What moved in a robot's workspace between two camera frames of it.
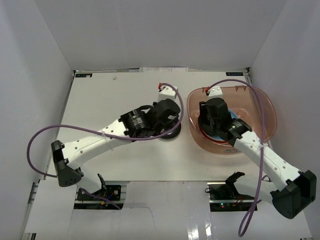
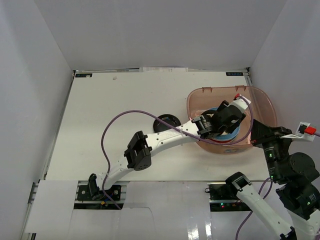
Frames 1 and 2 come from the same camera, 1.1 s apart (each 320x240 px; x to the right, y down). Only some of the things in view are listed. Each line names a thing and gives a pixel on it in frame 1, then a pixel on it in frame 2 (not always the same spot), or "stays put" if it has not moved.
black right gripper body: x=205 y=119 to x=274 y=149
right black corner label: x=234 y=74 stays put
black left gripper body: x=171 y=133 to x=225 y=116
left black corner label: x=83 y=75 stays put
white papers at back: x=163 y=69 stays put
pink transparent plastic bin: x=248 y=103 stays put
